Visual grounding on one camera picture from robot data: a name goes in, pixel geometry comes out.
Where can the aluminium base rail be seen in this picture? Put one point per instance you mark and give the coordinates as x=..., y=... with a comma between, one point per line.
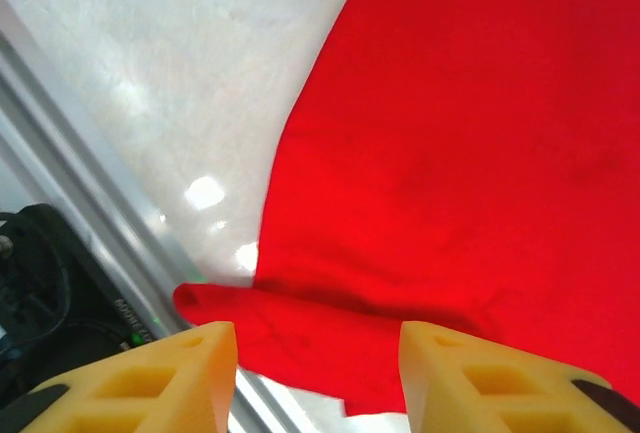
x=75, y=178

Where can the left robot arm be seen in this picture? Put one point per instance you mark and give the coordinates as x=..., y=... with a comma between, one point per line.
x=30, y=263

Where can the red bear print t-shirt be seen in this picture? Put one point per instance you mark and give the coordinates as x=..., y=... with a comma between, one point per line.
x=450, y=153

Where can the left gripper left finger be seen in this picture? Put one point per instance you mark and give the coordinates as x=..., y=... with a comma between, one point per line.
x=200, y=393

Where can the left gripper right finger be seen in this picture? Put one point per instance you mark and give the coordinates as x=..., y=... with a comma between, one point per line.
x=440, y=393

